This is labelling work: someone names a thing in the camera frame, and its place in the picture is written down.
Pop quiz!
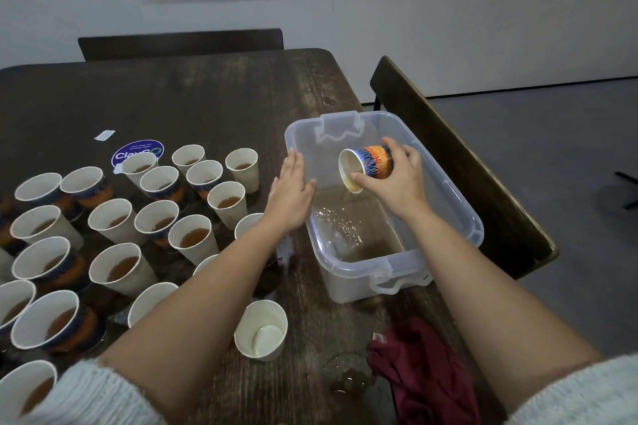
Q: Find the person's left hand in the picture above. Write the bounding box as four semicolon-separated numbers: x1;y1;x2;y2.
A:
261;147;318;238

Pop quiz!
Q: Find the person's right hand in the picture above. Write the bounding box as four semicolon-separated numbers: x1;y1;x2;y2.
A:
351;137;432;226

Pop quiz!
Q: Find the orange blue patterned paper cup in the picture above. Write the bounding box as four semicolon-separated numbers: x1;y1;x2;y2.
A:
338;143;395;194

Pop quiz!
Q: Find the clear plastic storage bin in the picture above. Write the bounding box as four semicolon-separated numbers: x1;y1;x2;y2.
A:
284;110;486;304

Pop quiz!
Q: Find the group of paper cups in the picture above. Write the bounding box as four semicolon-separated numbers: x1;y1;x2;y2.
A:
0;143;265;425

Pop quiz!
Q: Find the person's right forearm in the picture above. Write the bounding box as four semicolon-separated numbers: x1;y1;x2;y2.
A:
403;205;638;425

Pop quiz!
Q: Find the person's left forearm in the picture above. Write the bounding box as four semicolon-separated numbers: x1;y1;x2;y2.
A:
20;223;300;425

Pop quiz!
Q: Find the dark wooden chair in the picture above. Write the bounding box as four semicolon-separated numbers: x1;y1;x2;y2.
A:
371;55;560;280
78;28;285;62

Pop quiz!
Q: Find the dark wooden table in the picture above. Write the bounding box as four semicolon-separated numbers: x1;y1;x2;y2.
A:
0;48;504;425

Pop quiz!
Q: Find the round blue sticker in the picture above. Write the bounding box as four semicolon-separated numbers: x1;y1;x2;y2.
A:
110;139;167;172

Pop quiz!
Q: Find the dark red cloth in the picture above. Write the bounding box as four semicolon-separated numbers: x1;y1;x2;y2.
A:
367;316;482;425

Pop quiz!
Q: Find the round white side table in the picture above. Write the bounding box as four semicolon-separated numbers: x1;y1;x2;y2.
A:
616;171;638;210

